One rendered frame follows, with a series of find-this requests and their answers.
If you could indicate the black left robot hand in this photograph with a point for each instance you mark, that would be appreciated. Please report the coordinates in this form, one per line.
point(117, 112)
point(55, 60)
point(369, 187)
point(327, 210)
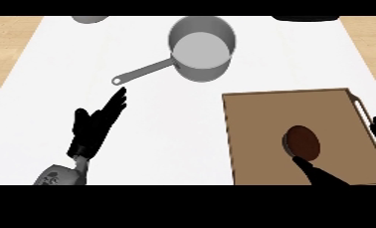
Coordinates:
point(95, 122)

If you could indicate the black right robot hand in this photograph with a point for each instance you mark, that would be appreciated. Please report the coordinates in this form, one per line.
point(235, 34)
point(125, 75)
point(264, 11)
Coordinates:
point(320, 174)

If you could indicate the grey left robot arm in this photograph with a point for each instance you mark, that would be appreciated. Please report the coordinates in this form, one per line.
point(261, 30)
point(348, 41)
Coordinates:
point(62, 174)

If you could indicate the chocolate cupcake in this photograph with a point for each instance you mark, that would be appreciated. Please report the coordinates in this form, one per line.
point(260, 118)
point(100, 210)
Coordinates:
point(301, 141)

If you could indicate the brown wooden tray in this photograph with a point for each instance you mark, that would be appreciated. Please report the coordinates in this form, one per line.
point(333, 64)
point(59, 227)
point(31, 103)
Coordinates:
point(294, 132)

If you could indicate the grey round object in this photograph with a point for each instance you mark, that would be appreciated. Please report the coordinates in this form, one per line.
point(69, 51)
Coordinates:
point(89, 19)

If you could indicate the black flat object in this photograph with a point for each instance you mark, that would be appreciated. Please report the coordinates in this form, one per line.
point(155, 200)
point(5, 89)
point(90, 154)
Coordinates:
point(305, 18)

